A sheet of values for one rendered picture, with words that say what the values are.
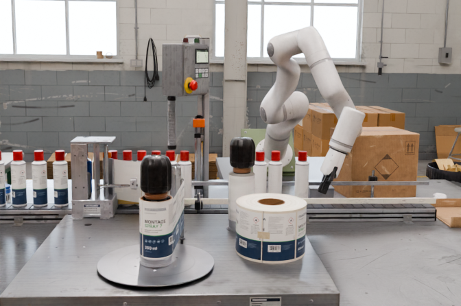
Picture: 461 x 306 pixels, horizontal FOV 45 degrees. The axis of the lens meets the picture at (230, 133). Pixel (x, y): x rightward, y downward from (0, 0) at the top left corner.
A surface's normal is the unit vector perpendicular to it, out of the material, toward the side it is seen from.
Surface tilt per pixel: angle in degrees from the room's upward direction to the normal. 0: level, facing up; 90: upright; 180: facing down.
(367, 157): 90
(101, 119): 90
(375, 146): 90
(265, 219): 90
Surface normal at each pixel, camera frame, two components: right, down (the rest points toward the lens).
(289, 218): 0.43, 0.13
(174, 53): -0.52, 0.11
